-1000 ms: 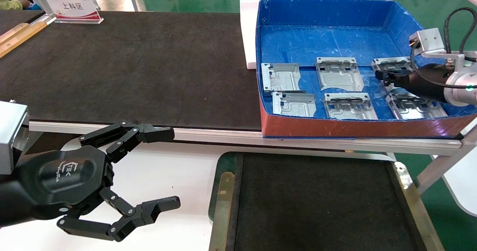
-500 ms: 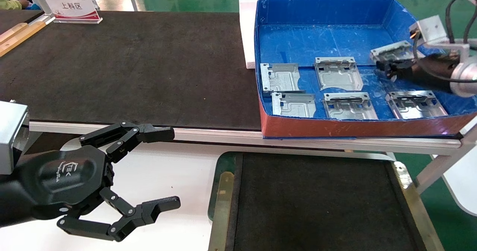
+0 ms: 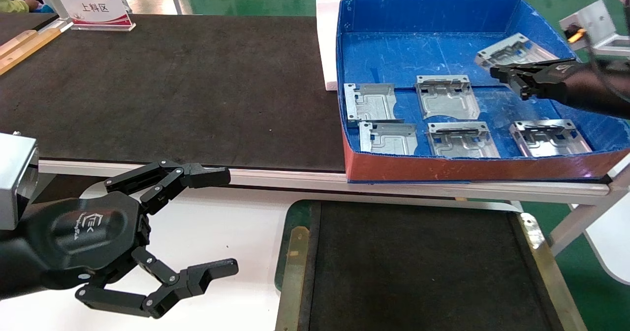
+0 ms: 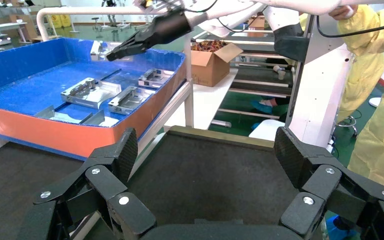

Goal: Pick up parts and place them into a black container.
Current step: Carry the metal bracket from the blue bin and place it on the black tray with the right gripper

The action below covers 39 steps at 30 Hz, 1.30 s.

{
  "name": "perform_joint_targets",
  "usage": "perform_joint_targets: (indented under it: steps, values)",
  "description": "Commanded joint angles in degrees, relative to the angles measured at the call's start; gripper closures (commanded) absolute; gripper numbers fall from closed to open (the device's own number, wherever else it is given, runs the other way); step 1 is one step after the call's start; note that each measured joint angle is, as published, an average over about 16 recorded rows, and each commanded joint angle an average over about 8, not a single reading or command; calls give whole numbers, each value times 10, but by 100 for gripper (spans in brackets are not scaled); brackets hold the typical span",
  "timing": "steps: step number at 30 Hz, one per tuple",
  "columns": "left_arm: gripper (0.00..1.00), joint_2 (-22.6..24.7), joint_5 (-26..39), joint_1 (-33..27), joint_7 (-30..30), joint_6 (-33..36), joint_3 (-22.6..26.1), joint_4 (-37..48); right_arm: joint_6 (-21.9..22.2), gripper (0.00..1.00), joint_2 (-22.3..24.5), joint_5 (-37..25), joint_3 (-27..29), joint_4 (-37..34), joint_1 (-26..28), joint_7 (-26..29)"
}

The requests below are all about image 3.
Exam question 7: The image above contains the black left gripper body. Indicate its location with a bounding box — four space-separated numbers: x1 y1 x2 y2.
22 192 151 290

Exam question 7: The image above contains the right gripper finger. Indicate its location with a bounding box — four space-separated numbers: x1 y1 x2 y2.
512 78 539 100
491 60 576 78

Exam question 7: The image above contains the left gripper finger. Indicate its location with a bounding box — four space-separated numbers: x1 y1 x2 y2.
104 160 231 216
75 246 239 319

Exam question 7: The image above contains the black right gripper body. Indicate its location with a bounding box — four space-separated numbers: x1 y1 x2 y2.
536 60 630 120

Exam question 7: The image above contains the stamped metal bracket part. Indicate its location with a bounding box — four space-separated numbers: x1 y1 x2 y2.
344 82 404 126
475 32 559 71
415 75 480 121
357 120 418 154
426 121 499 158
509 120 593 157

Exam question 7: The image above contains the yellow sleeved forearm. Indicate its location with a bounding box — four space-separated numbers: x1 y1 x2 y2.
0 0 30 14

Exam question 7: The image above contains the black container tray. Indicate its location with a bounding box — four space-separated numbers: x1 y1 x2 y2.
275 199 586 331

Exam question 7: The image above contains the blue corrugated plastic box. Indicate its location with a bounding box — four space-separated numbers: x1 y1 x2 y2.
336 0 630 183

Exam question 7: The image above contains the white foam block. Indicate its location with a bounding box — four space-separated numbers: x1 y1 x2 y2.
315 0 352 92

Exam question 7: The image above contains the white red acrylic sign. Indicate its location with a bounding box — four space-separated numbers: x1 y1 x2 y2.
56 0 137 32

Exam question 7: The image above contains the orange wooden strip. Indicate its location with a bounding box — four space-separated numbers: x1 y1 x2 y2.
0 28 62 76

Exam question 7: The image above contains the light wooden strip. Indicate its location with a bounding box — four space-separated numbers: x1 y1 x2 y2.
0 30 39 59

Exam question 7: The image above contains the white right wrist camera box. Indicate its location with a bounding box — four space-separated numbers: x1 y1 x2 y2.
560 0 630 59

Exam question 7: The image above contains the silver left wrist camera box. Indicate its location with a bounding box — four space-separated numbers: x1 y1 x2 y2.
0 133 39 231

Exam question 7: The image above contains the aluminium conveyor frame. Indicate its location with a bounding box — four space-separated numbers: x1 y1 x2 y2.
38 160 630 258

